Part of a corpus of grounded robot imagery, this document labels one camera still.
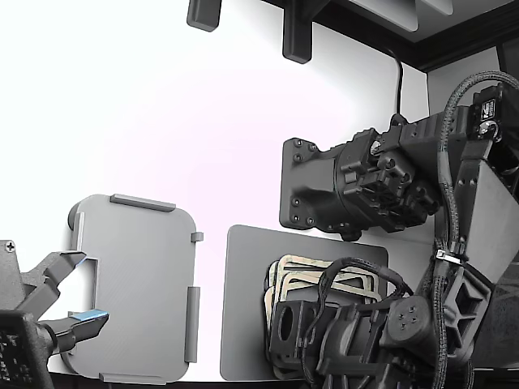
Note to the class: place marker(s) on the grey holder plate with clips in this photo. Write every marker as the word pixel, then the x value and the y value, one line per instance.
pixel 142 283

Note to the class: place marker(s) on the grey rectangular mat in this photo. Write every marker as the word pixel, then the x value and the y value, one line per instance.
pixel 243 304

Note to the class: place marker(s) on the white zip tie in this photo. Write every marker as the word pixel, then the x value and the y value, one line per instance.
pixel 446 257

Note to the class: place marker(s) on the black mounting bracket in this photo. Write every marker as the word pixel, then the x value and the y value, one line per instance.
pixel 296 36

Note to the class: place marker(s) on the beige rectangular adhesive frame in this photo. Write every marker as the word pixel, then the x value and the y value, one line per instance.
pixel 304 259
pixel 300 280
pixel 271 300

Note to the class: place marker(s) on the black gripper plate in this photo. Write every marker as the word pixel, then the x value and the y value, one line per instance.
pixel 10 275

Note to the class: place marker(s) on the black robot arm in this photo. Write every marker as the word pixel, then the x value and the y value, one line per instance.
pixel 365 190

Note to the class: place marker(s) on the black enclosure frame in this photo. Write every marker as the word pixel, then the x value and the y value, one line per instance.
pixel 365 28

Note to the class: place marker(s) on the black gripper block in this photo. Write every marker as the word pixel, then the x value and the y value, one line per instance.
pixel 296 344

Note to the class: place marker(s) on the dark grey mounting bracket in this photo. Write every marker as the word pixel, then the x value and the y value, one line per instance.
pixel 202 14

